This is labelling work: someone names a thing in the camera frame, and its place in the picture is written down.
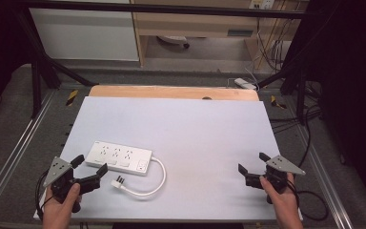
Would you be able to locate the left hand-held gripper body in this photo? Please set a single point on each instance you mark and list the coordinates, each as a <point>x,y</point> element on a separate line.
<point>57,168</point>

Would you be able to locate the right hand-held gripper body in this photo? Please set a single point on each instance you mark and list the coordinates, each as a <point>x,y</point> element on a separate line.
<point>282,167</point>

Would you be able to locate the white plug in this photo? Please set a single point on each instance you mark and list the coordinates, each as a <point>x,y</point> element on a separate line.
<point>117,182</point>

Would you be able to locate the person's right hand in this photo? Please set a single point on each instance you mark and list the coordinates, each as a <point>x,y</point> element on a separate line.
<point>282,200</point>

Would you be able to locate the person's left hand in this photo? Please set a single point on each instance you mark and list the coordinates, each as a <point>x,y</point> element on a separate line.
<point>58,211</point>

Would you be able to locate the white table mat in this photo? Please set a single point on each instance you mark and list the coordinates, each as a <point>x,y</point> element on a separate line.
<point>184,143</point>

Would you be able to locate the white floor power strip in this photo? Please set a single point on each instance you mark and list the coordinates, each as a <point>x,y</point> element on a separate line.
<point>244,83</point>

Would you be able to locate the black curtain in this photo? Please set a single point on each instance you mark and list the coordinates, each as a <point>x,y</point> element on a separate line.
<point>0,47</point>
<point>352,79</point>

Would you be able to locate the white cabinet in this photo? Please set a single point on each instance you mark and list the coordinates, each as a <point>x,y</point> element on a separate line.
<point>85,35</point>

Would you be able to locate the white chair base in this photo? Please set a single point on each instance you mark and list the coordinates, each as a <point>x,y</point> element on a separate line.
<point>174,40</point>

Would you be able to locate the wooden desk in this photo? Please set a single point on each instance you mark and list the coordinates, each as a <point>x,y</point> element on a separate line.
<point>197,24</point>

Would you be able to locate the aluminium floor rail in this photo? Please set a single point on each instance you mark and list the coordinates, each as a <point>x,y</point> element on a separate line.
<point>324,178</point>
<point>16,149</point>

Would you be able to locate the black metal frame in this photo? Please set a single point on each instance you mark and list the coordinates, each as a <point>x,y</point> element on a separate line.
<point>41,70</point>

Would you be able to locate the white wall socket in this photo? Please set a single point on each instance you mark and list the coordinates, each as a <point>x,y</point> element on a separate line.
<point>261,4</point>

